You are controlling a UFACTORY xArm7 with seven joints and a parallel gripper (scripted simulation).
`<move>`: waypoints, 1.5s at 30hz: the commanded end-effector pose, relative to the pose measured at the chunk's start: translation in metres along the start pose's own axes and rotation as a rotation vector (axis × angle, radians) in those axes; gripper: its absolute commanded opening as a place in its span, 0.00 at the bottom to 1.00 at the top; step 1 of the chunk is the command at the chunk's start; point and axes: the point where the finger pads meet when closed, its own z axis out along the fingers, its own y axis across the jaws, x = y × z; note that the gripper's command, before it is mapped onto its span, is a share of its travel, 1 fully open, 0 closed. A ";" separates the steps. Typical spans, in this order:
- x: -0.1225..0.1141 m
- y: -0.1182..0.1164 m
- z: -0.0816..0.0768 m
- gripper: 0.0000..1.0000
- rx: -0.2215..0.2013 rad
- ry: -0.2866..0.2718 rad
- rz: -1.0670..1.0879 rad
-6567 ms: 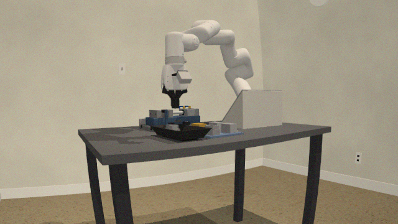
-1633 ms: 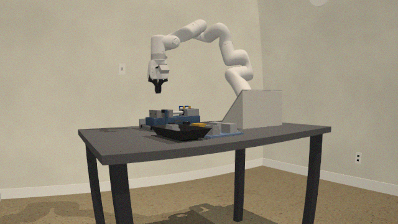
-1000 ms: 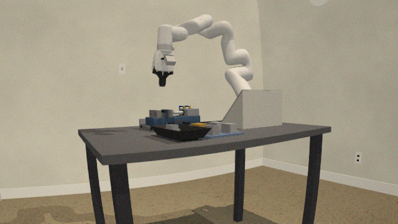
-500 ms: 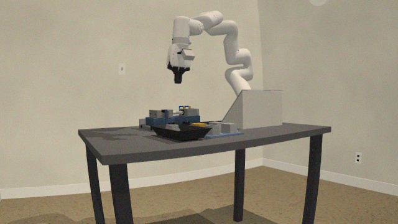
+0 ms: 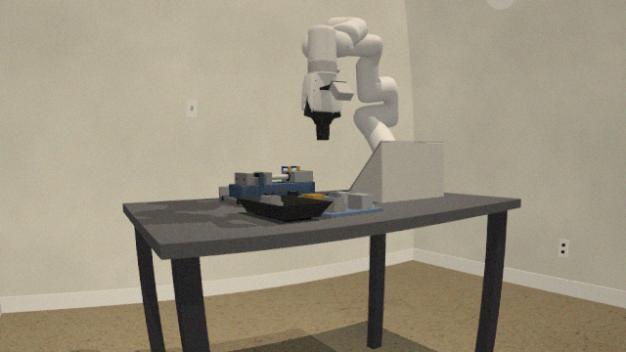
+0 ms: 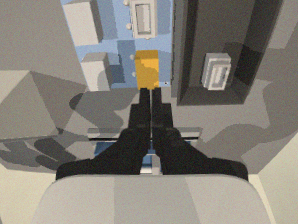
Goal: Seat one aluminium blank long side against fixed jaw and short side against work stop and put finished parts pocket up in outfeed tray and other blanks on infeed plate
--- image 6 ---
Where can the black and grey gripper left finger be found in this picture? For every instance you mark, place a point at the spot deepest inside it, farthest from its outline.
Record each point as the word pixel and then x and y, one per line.
pixel 126 153

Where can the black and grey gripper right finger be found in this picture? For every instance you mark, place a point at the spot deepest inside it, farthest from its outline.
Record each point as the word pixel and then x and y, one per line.
pixel 178 157

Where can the yellow rectangular block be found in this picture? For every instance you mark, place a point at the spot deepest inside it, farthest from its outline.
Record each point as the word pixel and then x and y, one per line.
pixel 147 68

